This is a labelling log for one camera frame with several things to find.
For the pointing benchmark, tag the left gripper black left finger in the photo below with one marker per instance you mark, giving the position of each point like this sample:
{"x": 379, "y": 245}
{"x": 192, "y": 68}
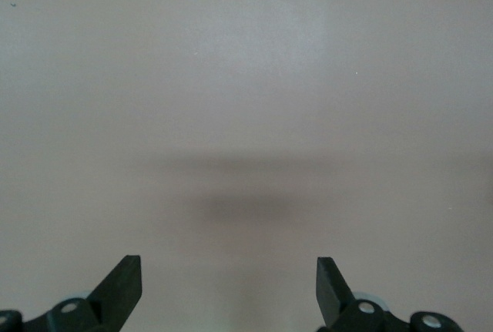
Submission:
{"x": 115, "y": 297}

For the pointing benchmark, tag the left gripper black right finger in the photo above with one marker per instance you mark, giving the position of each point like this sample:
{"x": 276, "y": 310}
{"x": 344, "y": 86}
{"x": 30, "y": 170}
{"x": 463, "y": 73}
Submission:
{"x": 333, "y": 299}

